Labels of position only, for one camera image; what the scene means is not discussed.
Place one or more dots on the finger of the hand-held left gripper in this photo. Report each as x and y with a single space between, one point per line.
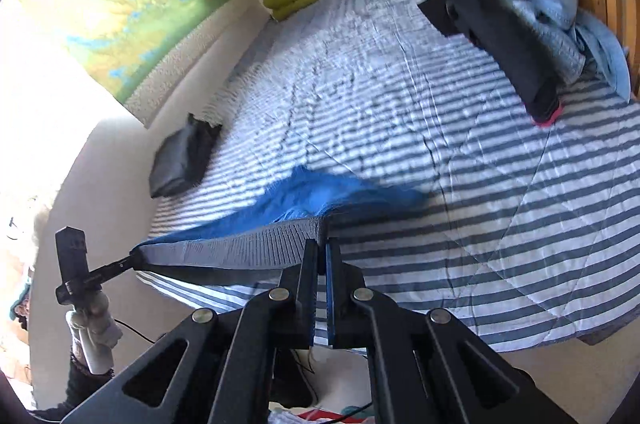
122 265

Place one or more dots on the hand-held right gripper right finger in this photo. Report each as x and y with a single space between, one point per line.
337 299

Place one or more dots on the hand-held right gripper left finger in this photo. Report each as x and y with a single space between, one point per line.
306 284

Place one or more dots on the blue striped garment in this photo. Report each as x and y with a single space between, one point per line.
310 199

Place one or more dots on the person's left forearm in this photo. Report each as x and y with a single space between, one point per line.
80 389

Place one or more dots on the person's left hand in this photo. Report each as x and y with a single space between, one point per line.
95 329

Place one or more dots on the black folded clothing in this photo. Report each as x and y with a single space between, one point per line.
177 159

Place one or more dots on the blue white striped bed quilt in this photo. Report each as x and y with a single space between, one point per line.
450 204

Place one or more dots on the pink cloth item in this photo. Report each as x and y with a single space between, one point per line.
547 120

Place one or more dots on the black jacket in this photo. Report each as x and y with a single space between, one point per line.
500 44

